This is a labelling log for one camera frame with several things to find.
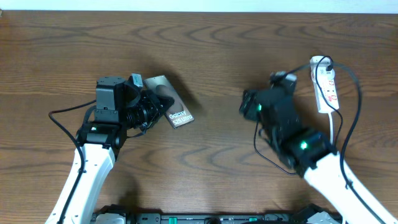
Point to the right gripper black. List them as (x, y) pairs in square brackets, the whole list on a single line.
[(248, 107)]

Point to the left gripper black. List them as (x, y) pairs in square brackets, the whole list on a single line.
[(157, 110)]

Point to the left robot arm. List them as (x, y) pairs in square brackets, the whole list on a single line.
[(120, 105)]

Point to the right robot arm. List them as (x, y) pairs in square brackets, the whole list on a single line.
[(310, 154)]

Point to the black USB plug adapter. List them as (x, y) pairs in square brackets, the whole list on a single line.
[(329, 67)]

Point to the white power strip red switches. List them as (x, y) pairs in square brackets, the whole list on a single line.
[(324, 85)]

